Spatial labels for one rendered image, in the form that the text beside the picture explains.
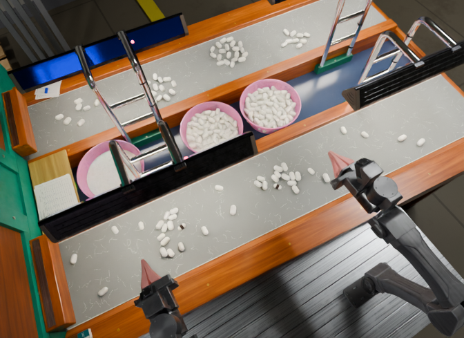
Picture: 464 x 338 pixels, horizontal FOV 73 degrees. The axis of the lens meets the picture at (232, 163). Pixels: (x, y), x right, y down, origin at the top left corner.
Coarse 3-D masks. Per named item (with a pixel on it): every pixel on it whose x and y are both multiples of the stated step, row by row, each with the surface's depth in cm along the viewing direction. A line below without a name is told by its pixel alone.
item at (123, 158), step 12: (168, 132) 91; (108, 144) 90; (168, 144) 89; (120, 156) 88; (144, 156) 105; (180, 156) 88; (120, 168) 86; (132, 168) 107; (156, 168) 116; (180, 168) 86; (120, 180) 85; (132, 180) 86
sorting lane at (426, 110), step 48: (432, 96) 140; (288, 144) 131; (336, 144) 130; (384, 144) 130; (432, 144) 129; (192, 192) 123; (240, 192) 122; (288, 192) 122; (336, 192) 121; (96, 240) 116; (144, 240) 115; (192, 240) 115; (240, 240) 114; (96, 288) 109
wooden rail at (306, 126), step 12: (336, 108) 135; (348, 108) 135; (312, 120) 133; (324, 120) 133; (276, 132) 131; (288, 132) 131; (300, 132) 130; (264, 144) 128; (276, 144) 129; (144, 204) 121
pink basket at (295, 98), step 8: (264, 80) 142; (272, 80) 142; (248, 88) 141; (256, 88) 144; (280, 88) 144; (288, 88) 142; (296, 96) 139; (240, 104) 137; (296, 104) 139; (296, 112) 138; (248, 120) 133; (256, 128) 137; (264, 128) 131; (272, 128) 131; (280, 128) 131
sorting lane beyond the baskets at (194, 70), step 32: (320, 0) 168; (352, 0) 168; (256, 32) 159; (320, 32) 158; (352, 32) 158; (160, 64) 152; (192, 64) 151; (224, 64) 151; (256, 64) 150; (64, 96) 145; (128, 96) 144; (192, 96) 143; (32, 128) 138; (64, 128) 137; (96, 128) 137
